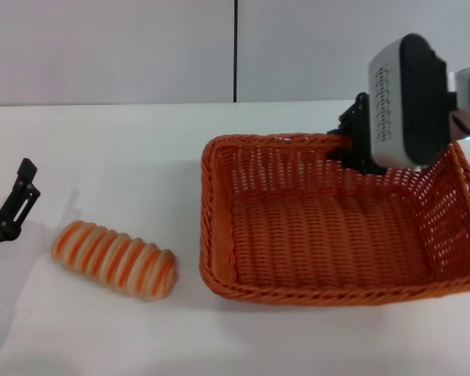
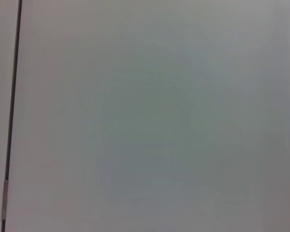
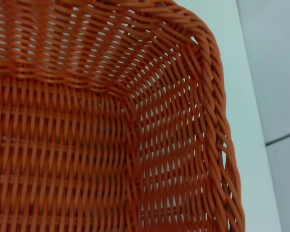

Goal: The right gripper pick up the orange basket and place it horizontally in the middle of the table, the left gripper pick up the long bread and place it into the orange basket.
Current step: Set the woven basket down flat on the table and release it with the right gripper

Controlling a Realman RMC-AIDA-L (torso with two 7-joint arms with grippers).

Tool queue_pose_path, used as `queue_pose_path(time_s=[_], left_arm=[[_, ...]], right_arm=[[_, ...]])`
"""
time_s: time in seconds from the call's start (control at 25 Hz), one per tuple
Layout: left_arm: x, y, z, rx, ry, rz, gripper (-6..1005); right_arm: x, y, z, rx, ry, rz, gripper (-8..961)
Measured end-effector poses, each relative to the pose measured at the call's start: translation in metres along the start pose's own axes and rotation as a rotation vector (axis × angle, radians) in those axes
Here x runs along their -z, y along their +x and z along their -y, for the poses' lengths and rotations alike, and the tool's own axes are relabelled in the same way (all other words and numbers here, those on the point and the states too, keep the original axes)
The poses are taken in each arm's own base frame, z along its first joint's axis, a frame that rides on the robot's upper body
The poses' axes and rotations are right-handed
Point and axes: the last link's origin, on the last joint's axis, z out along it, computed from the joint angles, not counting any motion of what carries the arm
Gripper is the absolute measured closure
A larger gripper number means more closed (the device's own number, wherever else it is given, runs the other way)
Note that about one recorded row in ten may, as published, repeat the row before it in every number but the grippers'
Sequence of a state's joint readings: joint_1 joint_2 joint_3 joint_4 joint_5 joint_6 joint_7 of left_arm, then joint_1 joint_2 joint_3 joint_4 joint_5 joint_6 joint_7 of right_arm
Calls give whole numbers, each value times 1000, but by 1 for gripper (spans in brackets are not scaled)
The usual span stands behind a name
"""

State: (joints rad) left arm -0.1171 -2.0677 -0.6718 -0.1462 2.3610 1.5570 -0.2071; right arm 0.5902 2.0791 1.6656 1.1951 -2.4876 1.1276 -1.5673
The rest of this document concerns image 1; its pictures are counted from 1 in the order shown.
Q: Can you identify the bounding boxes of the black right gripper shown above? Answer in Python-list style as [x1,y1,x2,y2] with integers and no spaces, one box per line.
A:
[327,92,388,177]

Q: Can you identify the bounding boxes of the orange woven plastic basket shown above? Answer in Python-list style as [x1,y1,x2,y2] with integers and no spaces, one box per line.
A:
[198,132,470,307]

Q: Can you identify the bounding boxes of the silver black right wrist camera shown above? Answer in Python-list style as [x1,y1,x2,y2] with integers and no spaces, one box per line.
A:
[367,34,459,172]

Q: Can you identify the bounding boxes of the orange white striped bread roll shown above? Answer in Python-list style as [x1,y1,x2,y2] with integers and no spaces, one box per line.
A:
[51,219,178,302]

